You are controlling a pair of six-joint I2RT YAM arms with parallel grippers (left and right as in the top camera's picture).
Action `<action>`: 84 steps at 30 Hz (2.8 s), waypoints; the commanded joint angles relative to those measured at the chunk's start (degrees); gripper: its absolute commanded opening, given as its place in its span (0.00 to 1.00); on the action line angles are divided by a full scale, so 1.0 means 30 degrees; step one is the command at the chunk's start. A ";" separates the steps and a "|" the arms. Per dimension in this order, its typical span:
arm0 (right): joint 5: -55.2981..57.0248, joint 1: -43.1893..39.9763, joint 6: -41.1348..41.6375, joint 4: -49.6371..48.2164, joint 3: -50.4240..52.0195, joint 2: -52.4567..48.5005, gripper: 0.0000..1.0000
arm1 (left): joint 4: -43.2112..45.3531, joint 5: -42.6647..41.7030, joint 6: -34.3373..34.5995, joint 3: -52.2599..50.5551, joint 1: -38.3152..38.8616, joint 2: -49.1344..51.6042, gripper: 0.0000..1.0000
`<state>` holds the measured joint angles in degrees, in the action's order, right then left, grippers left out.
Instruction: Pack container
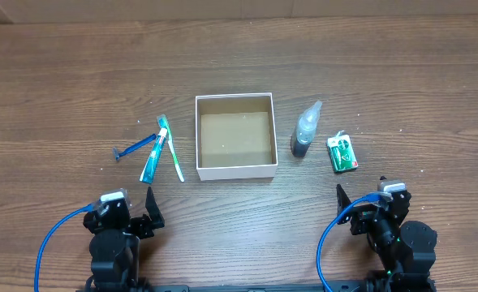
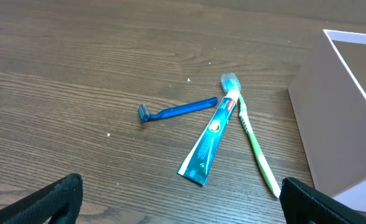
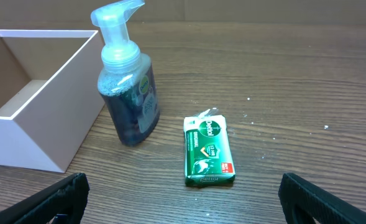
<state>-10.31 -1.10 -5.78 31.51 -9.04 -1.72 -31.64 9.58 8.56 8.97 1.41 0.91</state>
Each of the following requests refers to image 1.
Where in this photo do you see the green white small packet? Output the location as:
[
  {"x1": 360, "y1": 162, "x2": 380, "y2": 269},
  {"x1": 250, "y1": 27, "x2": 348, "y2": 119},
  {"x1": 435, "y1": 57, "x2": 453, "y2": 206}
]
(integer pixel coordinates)
[{"x1": 326, "y1": 131, "x2": 359, "y2": 174}]

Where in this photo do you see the blue disposable razor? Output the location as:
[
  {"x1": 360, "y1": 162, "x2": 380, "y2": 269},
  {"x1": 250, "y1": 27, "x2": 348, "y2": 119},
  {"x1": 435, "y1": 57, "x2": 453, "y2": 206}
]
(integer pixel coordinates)
[{"x1": 112, "y1": 134, "x2": 157, "y2": 161}]

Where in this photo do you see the clear bottle dark liquid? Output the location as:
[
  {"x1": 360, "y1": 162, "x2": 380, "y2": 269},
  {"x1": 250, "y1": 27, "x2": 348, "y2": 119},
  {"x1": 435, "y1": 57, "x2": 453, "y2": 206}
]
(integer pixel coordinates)
[{"x1": 291, "y1": 101, "x2": 322, "y2": 157}]

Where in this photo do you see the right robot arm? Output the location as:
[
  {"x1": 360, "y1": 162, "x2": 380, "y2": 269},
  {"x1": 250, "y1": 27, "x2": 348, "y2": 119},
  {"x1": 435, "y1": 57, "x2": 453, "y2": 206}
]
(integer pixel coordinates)
[{"x1": 333, "y1": 180, "x2": 437, "y2": 292}]

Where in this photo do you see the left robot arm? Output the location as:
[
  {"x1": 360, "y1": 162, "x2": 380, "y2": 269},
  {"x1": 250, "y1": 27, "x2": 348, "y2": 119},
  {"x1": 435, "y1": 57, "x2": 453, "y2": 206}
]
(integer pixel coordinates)
[{"x1": 83, "y1": 188, "x2": 165, "y2": 291}]

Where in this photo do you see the teal toothpaste tube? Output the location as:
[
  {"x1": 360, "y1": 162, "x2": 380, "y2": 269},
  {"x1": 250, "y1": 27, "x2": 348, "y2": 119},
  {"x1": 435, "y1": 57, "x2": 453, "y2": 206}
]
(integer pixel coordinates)
[{"x1": 140, "y1": 127, "x2": 168, "y2": 184}]

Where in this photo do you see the green white toothbrush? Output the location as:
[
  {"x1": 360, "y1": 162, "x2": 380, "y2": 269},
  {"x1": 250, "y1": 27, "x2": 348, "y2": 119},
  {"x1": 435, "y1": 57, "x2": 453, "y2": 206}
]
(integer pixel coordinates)
[{"x1": 157, "y1": 114, "x2": 185, "y2": 183}]

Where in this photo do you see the white cardboard box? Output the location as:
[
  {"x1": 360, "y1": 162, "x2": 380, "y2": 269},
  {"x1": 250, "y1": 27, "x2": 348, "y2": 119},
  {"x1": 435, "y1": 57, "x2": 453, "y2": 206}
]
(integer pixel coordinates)
[{"x1": 195, "y1": 92, "x2": 278, "y2": 181}]

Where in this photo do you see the blue left cable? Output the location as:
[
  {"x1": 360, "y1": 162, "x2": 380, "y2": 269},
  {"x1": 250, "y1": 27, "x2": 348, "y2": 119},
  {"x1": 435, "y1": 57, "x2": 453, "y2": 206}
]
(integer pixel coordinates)
[{"x1": 33, "y1": 204, "x2": 96, "y2": 292}]

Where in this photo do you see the blue cable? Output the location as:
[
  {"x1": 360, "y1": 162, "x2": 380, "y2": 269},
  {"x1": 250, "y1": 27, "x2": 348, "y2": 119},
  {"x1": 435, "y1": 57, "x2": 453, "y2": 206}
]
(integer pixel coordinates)
[
  {"x1": 316, "y1": 193, "x2": 385, "y2": 292},
  {"x1": 33, "y1": 204, "x2": 96, "y2": 292}
]

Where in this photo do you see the blue right cable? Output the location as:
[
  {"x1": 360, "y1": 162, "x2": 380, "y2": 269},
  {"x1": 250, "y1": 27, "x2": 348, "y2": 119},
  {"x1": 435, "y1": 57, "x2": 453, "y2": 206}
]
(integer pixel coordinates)
[{"x1": 316, "y1": 193, "x2": 385, "y2": 292}]

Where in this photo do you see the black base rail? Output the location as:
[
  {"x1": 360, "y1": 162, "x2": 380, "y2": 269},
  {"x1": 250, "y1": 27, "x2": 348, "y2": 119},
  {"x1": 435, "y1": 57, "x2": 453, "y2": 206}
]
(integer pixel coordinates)
[{"x1": 149, "y1": 280, "x2": 367, "y2": 292}]

